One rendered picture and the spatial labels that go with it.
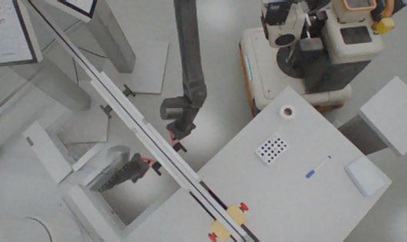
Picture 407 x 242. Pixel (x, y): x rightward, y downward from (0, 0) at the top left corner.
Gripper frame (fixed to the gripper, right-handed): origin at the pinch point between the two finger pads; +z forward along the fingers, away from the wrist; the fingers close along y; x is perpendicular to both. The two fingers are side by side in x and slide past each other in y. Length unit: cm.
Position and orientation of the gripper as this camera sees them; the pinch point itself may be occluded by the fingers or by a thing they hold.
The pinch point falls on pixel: (174, 140)
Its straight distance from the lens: 108.7
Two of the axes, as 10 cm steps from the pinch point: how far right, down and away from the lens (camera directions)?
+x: 6.9, 6.8, -2.6
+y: -6.3, 3.7, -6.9
